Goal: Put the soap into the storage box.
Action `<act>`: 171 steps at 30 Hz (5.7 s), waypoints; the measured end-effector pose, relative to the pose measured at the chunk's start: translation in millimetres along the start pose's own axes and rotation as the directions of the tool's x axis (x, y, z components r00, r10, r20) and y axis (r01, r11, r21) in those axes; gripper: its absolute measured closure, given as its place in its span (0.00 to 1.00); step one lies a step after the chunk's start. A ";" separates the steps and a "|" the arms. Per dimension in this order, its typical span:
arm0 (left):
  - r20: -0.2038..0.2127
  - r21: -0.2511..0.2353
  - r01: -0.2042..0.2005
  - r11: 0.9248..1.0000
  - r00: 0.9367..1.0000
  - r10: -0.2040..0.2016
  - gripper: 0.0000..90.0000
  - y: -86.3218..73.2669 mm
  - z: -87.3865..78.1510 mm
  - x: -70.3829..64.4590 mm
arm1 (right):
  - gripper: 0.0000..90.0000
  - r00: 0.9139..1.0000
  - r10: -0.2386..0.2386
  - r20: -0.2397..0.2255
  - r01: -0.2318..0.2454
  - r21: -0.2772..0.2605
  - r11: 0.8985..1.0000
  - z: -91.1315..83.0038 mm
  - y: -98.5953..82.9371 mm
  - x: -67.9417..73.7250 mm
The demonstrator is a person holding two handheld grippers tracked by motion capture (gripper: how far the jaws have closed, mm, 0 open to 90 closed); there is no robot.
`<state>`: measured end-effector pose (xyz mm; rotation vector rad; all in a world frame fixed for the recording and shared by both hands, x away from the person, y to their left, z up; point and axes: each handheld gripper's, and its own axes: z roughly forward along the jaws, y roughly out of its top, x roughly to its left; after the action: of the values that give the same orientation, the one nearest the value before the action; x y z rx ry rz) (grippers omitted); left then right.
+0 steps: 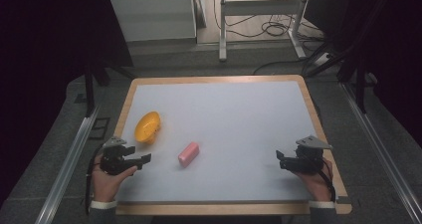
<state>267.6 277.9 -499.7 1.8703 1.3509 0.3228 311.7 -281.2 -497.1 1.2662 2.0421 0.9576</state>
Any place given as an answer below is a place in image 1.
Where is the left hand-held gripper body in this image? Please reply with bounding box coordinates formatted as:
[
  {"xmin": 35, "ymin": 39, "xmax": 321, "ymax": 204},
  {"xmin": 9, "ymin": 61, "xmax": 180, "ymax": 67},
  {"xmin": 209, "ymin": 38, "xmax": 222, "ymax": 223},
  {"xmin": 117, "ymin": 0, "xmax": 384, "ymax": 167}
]
[{"xmin": 99, "ymin": 136, "xmax": 134, "ymax": 177}]

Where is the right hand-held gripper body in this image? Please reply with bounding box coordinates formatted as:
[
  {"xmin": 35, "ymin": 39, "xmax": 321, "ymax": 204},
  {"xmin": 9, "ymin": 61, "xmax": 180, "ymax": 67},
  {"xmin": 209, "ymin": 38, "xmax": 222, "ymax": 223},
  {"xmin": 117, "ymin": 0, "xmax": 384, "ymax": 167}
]
[{"xmin": 295, "ymin": 134, "xmax": 333, "ymax": 175}]

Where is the yellow plastic bowl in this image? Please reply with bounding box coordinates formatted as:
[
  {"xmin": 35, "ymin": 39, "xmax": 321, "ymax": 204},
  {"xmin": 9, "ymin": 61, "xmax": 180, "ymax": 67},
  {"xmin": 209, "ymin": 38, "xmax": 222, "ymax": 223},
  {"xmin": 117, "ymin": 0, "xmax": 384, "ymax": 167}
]
[{"xmin": 134, "ymin": 111, "xmax": 163, "ymax": 145}]

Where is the pink soap bar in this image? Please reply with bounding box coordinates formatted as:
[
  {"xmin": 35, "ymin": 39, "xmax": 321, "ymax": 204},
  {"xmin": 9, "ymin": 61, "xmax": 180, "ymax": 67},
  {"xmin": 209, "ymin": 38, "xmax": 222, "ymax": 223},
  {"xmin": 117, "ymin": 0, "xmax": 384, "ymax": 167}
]
[{"xmin": 177, "ymin": 141, "xmax": 201, "ymax": 168}]

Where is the person's left hand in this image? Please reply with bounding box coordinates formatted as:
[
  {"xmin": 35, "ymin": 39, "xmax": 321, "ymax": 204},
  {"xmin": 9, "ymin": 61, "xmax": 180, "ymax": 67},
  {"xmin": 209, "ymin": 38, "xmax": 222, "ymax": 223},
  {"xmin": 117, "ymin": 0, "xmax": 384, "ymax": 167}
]
[{"xmin": 92, "ymin": 153, "xmax": 138, "ymax": 203}]

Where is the person's right hand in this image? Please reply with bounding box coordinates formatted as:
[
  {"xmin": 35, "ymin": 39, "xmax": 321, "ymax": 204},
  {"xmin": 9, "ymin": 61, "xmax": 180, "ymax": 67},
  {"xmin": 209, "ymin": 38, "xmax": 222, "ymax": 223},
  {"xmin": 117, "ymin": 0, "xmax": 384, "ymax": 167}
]
[{"xmin": 292, "ymin": 156, "xmax": 335, "ymax": 203}]

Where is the white table mat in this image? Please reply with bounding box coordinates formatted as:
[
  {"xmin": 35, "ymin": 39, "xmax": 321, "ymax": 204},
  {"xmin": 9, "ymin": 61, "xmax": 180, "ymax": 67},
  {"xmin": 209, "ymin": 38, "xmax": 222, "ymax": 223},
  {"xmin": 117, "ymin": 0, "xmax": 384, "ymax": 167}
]
[{"xmin": 116, "ymin": 80, "xmax": 327, "ymax": 203}]

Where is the black metal stand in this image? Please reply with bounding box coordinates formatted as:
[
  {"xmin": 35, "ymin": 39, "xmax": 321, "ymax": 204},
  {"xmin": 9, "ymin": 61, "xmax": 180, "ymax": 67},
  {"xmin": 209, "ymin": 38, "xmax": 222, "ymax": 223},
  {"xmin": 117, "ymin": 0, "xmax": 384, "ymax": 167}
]
[
  {"xmin": 337, "ymin": 59, "xmax": 380, "ymax": 115},
  {"xmin": 82, "ymin": 62, "xmax": 111, "ymax": 118}
]

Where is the wooden table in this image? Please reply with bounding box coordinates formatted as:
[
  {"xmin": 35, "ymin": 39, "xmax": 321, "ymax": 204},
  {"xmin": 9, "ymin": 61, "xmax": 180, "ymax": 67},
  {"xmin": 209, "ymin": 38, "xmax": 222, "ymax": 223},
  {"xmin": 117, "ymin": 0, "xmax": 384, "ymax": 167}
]
[{"xmin": 113, "ymin": 74, "xmax": 353, "ymax": 216}]

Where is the white power strip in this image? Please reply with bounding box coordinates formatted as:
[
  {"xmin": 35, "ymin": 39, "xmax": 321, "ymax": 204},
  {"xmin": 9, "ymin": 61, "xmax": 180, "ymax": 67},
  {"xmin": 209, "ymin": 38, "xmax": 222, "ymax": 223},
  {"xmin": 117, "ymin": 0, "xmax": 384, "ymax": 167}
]
[{"xmin": 314, "ymin": 52, "xmax": 332, "ymax": 68}]

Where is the white cabinet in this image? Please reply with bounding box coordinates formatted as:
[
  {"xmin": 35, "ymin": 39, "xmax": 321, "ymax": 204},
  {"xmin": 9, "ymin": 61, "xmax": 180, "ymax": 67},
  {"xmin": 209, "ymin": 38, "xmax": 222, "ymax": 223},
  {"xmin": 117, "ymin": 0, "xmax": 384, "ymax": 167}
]
[{"xmin": 107, "ymin": 0, "xmax": 198, "ymax": 43}]

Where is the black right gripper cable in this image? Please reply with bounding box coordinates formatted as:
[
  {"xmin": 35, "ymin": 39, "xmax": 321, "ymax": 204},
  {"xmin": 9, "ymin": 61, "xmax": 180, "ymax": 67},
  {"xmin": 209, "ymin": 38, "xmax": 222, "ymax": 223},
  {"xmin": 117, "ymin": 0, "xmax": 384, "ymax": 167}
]
[{"xmin": 317, "ymin": 157, "xmax": 337, "ymax": 202}]

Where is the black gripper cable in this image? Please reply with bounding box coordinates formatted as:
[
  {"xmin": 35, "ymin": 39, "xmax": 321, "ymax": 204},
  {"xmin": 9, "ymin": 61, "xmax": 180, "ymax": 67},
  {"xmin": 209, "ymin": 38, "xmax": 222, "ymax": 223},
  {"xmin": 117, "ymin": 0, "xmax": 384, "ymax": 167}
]
[
  {"xmin": 317, "ymin": 157, "xmax": 337, "ymax": 202},
  {"xmin": 85, "ymin": 143, "xmax": 105, "ymax": 216}
]

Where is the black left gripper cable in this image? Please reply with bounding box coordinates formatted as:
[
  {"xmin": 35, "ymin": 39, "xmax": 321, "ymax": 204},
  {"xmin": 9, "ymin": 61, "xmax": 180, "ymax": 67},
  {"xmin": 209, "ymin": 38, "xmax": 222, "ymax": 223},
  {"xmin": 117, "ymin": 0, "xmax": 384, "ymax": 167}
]
[{"xmin": 85, "ymin": 143, "xmax": 105, "ymax": 216}]

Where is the black floor bracket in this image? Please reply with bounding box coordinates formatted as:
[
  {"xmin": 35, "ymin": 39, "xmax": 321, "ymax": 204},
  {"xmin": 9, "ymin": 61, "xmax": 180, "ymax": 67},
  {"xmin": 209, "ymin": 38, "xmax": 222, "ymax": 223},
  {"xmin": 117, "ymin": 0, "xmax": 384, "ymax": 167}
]
[{"xmin": 89, "ymin": 116, "xmax": 111, "ymax": 141}]

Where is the aluminium rail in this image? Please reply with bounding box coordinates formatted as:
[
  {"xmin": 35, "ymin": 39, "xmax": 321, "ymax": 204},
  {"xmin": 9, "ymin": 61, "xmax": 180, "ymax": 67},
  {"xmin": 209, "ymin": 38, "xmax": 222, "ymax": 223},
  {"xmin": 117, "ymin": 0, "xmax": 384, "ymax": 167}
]
[
  {"xmin": 34, "ymin": 106, "xmax": 103, "ymax": 224},
  {"xmin": 340, "ymin": 82, "xmax": 422, "ymax": 224}
]

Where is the black floor cable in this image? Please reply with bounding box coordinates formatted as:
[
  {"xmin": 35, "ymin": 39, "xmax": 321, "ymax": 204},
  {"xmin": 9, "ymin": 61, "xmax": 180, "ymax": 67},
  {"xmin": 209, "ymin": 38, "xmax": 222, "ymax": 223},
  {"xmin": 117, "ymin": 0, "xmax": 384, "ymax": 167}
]
[{"xmin": 252, "ymin": 58, "xmax": 312, "ymax": 76}]

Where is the black cable bundle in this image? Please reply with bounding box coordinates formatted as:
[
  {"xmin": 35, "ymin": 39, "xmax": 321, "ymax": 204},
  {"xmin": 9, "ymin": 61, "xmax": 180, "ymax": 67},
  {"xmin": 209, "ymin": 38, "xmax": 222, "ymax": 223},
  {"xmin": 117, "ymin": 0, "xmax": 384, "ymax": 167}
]
[{"xmin": 213, "ymin": 0, "xmax": 321, "ymax": 40}]

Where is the white desk frame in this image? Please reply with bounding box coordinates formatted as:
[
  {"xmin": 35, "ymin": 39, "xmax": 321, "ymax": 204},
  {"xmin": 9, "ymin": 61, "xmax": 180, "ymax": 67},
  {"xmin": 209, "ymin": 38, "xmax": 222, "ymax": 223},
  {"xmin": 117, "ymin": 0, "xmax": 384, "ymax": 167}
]
[{"xmin": 218, "ymin": 0, "xmax": 313, "ymax": 63}]

